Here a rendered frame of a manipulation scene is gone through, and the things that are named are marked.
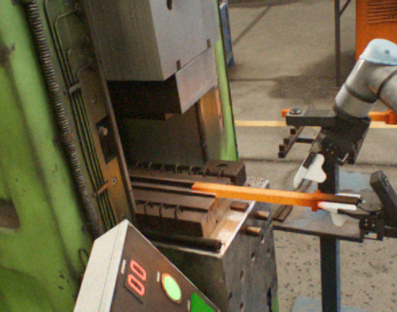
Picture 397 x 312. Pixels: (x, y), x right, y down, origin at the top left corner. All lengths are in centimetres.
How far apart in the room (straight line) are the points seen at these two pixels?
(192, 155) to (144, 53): 63
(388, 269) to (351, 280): 19
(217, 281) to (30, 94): 67
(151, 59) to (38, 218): 39
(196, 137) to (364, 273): 131
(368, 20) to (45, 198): 398
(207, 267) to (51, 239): 42
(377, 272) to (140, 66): 182
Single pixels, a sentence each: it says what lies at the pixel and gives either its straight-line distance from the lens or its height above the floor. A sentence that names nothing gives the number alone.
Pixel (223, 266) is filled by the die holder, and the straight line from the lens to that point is 126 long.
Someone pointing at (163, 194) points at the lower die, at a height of 99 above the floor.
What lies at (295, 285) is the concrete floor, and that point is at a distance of 250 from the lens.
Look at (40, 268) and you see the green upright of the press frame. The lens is 114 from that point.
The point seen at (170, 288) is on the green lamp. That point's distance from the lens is 90.
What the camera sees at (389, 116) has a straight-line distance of 173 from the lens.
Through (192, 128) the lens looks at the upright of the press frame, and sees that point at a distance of 155.
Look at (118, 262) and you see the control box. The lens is 81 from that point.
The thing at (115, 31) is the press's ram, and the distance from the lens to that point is 106.
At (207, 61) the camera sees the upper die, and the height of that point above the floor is 134.
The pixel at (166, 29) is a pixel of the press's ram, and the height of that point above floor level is 146.
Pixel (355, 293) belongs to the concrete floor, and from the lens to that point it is 247.
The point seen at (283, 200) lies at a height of 100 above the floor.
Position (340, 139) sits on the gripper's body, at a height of 118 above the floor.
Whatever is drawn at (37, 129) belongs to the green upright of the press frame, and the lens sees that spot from 95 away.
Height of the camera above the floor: 168
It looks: 27 degrees down
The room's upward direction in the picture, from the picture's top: 10 degrees counter-clockwise
